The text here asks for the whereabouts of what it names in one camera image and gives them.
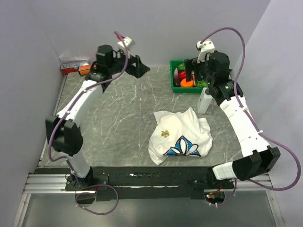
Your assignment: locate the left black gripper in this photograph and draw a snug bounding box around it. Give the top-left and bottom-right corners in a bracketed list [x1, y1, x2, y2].
[109, 50, 151, 79]

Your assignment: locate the white t-shirt flower print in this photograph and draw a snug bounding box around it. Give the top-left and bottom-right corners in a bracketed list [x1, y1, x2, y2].
[148, 107, 213, 165]

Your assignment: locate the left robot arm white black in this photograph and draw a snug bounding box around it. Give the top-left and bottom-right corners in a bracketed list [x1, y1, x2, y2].
[45, 44, 150, 190]

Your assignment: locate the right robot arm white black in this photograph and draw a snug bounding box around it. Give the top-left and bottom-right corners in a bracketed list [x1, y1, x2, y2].
[184, 51, 281, 189]

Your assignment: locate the toy green pepper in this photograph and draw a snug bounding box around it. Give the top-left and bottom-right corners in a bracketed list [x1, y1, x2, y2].
[178, 63, 185, 71]

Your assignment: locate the toy red pepper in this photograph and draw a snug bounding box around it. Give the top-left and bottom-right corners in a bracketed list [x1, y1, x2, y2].
[178, 70, 186, 81]

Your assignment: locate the green plastic bin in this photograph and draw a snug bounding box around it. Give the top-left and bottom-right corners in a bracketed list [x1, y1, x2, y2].
[169, 60, 207, 94]

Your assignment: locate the toy orange slice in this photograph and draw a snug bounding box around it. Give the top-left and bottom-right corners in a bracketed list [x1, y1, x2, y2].
[180, 79, 194, 87]

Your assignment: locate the toy lettuce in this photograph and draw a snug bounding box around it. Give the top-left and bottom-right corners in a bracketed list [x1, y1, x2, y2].
[196, 80, 208, 87]

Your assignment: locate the orange cylinder tool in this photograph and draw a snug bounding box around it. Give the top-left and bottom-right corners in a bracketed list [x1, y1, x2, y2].
[78, 64, 92, 76]

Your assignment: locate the red white cardboard box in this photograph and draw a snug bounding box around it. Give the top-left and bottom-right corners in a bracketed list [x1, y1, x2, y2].
[60, 60, 89, 74]

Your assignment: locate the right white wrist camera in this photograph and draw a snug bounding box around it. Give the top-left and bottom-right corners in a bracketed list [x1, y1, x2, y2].
[196, 39, 215, 63]

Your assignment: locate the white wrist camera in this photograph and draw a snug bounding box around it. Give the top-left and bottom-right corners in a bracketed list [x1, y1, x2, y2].
[117, 36, 135, 51]
[196, 39, 215, 63]

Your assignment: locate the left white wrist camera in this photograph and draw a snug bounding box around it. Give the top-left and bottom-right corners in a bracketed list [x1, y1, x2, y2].
[117, 36, 135, 51]

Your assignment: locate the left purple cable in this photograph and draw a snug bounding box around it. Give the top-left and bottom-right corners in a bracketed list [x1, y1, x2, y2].
[48, 30, 130, 215]

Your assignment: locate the purple cable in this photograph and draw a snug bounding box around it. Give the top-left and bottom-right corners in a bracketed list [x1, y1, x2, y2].
[200, 27, 301, 208]
[48, 30, 130, 215]

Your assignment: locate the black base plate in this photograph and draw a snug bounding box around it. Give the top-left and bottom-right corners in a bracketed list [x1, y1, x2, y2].
[65, 166, 234, 201]

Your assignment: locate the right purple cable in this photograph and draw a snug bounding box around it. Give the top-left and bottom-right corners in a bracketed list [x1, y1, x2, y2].
[200, 27, 301, 208]

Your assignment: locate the aluminium rail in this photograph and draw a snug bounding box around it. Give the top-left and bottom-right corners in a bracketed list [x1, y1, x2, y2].
[23, 174, 272, 194]

